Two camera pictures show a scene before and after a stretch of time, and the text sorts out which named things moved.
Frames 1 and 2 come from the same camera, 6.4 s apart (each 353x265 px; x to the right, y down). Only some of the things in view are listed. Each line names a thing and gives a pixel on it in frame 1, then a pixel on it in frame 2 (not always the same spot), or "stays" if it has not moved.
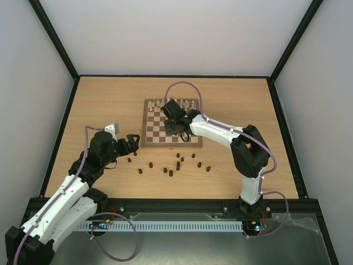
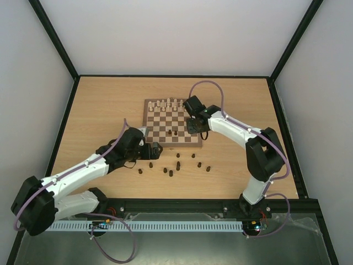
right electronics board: [253, 226] stays
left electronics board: [100, 224] stays
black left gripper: [133, 146] → [156, 154]
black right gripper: [170, 127] → [194, 126]
